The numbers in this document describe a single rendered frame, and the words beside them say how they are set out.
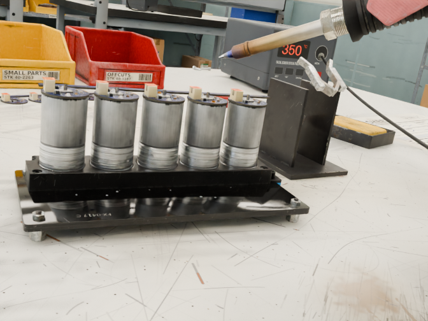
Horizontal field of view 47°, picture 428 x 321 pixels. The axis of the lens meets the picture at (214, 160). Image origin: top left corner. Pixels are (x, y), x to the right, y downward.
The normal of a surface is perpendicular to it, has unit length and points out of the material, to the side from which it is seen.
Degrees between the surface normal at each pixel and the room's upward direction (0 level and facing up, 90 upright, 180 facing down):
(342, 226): 0
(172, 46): 90
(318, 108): 90
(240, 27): 90
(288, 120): 90
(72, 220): 0
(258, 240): 0
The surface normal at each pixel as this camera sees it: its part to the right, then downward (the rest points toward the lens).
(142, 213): 0.14, -0.94
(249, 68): -0.90, 0.01
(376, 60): -0.80, 0.07
